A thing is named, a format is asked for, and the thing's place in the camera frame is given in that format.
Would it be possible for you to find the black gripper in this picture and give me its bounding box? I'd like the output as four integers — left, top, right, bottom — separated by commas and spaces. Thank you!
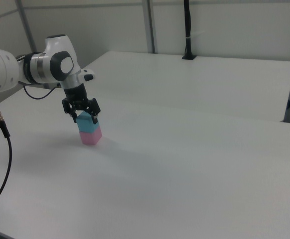
61, 83, 101, 125

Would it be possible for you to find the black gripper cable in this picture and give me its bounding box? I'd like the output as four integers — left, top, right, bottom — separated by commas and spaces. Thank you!
15, 56, 62, 100

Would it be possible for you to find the pink foam cube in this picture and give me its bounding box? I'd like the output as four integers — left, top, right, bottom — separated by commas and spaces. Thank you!
79, 126, 103, 146

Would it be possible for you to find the blue foam cube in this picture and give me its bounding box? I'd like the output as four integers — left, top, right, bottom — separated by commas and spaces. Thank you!
76, 111, 100, 133

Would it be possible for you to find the grey partition frame post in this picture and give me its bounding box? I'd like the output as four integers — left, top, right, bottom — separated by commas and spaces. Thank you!
14, 0, 39, 53
142, 0, 158, 54

